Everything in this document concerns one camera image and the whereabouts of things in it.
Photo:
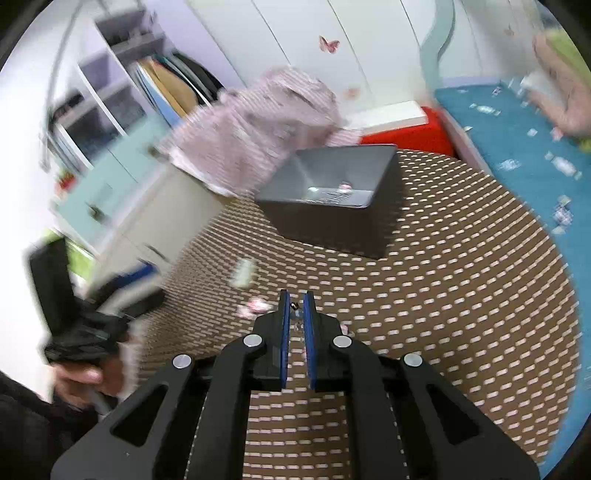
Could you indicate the pink earring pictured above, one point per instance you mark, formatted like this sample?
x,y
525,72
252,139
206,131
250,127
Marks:
x,y
344,187
254,307

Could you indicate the brown polka-dot tablecloth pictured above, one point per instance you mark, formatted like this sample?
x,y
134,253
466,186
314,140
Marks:
x,y
461,300

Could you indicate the teal drawer cabinet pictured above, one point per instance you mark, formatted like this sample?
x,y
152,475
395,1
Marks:
x,y
115,175

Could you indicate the small white ornament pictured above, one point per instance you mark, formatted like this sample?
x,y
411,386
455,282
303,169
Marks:
x,y
244,272

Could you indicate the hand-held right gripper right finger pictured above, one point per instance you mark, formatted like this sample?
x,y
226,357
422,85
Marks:
x,y
308,341

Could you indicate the teal bunk bed frame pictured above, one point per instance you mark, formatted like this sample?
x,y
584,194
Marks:
x,y
434,50

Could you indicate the person's left hand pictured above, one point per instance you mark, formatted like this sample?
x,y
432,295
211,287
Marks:
x,y
81,378

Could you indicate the person's left forearm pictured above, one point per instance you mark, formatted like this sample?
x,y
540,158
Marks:
x,y
27,429

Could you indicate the light blue hanging garment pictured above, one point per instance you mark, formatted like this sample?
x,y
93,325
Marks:
x,y
154,92

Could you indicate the blue patterned bed sheet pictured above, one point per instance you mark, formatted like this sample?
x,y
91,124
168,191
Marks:
x,y
508,138

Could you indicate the white wardrobe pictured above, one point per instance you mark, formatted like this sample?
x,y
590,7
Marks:
x,y
286,37

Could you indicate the white low cabinet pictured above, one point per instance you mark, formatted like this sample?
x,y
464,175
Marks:
x,y
175,207

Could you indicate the green bag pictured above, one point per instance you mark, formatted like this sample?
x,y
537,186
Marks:
x,y
81,265

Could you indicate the lilac stair shelf unit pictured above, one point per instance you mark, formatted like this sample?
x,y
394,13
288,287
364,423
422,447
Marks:
x,y
106,87

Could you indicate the red strawberry plush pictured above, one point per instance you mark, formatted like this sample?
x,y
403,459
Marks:
x,y
65,181

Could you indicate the pink checked blanket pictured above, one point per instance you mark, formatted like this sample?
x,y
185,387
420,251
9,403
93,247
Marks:
x,y
277,120

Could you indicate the pale pink butterfly sticker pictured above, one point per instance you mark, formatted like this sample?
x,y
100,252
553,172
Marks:
x,y
353,92

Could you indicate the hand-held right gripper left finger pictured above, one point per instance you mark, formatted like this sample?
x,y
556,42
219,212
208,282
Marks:
x,y
284,332

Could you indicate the dark hanging jackets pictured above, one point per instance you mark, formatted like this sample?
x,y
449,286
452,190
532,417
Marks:
x,y
203,76

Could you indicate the grey metal box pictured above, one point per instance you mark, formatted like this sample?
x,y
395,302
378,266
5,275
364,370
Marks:
x,y
332,230

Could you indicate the red box with white lid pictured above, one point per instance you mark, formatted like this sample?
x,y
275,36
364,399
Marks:
x,y
406,134

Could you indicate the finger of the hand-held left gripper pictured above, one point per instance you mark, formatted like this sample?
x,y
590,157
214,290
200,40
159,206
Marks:
x,y
136,288

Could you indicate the tan hanging coat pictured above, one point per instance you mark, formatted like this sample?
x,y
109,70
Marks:
x,y
178,85

